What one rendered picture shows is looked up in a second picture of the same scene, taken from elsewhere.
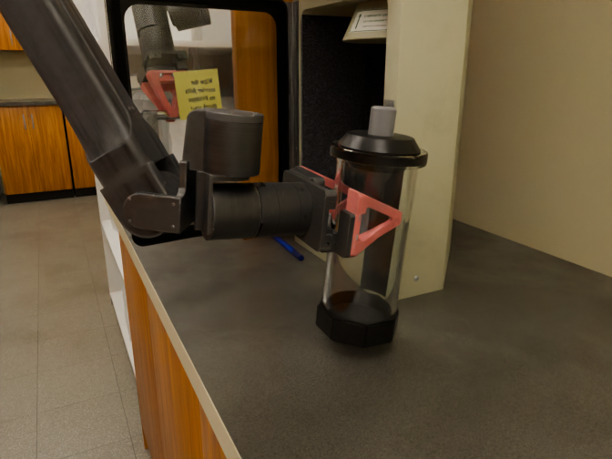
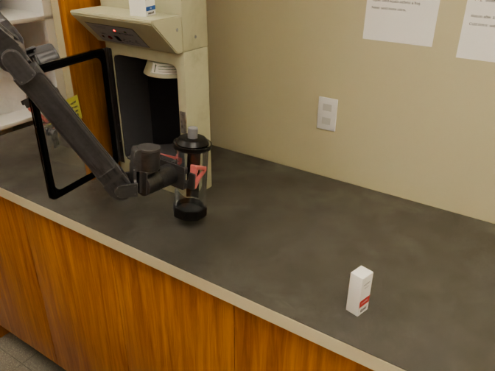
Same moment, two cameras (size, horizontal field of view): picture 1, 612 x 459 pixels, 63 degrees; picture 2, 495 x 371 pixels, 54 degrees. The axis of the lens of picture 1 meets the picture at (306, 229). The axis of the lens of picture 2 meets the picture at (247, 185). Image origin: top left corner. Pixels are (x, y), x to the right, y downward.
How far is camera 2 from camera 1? 0.86 m
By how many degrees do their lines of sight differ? 29
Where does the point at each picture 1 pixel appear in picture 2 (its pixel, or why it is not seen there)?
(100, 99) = (101, 153)
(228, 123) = (152, 154)
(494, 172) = (216, 114)
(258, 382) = (163, 244)
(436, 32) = (197, 79)
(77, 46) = (90, 135)
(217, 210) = (150, 185)
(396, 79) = (185, 104)
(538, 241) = (243, 149)
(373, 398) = (208, 237)
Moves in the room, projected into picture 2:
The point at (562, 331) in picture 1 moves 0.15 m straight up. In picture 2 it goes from (263, 193) to (264, 152)
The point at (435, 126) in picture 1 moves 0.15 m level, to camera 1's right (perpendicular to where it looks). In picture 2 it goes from (201, 117) to (244, 110)
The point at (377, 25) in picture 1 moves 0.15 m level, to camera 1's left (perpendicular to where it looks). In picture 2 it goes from (166, 71) to (117, 78)
